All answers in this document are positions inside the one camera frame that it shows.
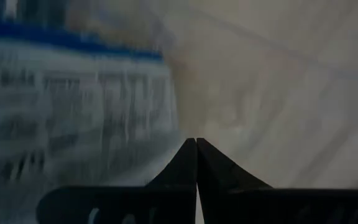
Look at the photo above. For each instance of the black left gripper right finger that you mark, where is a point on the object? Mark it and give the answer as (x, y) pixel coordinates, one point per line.
(244, 202)

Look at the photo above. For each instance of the blue soy sauce ramen pack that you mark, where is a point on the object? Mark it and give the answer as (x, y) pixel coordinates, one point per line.
(73, 109)

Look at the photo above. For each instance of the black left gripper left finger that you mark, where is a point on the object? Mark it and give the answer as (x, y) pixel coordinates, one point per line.
(166, 202)

